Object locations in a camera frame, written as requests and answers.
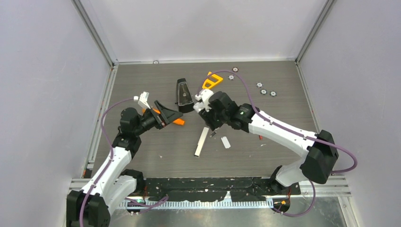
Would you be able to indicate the white battery cover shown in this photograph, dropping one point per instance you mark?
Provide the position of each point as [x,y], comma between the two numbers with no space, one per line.
[225,142]

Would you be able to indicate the long white box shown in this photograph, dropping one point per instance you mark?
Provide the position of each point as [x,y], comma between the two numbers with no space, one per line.
[201,141]

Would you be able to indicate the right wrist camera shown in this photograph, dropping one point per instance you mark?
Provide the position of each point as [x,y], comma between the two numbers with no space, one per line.
[202,99]

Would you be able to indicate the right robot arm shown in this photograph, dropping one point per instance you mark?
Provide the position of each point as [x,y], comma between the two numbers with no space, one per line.
[317,158]

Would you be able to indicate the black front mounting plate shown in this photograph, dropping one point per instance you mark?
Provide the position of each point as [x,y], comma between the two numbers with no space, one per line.
[210,189]

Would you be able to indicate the black metronome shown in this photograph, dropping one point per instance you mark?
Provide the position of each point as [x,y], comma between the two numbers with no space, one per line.
[184,99]

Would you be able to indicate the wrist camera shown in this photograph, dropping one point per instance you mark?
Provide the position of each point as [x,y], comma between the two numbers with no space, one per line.
[142,100]
[202,99]

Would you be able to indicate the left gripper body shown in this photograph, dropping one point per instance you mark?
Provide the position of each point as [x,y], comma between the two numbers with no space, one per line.
[150,120]

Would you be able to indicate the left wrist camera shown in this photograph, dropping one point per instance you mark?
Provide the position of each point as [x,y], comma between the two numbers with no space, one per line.
[142,100]

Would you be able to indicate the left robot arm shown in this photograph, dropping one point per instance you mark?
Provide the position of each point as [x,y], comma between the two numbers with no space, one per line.
[94,204]

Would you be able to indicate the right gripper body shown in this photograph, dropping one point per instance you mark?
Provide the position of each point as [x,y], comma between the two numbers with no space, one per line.
[214,119]

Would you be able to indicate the yellow triangle bracket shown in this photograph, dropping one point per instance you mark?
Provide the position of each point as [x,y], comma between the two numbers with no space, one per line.
[212,81]

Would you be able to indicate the orange toy microphone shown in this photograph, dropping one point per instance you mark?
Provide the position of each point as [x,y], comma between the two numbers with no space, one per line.
[160,119]

